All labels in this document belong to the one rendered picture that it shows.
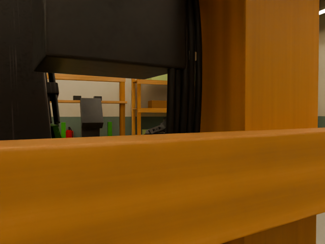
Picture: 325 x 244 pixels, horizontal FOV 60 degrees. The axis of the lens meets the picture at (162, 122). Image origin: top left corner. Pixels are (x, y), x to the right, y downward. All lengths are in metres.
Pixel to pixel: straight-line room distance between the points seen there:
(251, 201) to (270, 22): 0.21
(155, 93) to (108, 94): 1.10
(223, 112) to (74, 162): 0.22
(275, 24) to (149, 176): 0.25
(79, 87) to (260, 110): 5.91
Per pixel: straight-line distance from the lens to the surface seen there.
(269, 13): 0.37
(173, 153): 0.21
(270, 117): 0.35
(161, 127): 0.63
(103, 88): 6.24
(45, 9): 0.32
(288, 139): 0.30
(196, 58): 0.39
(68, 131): 6.00
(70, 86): 6.18
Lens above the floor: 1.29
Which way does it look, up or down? 1 degrees down
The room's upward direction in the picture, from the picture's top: straight up
